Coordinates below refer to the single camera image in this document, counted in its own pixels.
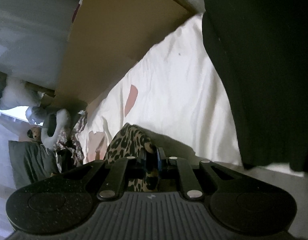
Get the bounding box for grey neck pillow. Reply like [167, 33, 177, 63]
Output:
[41, 109, 72, 148]

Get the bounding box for brown cardboard sheet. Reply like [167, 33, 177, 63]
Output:
[40, 0, 198, 110]

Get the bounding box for floral cloth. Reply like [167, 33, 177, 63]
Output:
[55, 110, 88, 165]

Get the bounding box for green pillow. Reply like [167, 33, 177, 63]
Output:
[8, 140, 60, 189]

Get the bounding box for small plush toy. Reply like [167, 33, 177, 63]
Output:
[26, 126, 42, 143]

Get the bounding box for white fluffy pillow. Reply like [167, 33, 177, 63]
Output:
[0, 76, 42, 110]

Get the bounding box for white printed blanket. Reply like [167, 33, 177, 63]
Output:
[75, 12, 244, 167]

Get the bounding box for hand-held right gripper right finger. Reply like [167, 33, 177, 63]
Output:
[156, 147, 292, 202]

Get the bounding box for leopard print pants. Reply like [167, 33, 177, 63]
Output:
[104, 123, 161, 193]

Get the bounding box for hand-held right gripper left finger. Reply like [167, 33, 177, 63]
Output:
[12, 151, 147, 202]

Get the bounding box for black clothes pile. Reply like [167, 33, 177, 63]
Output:
[199, 0, 308, 173]

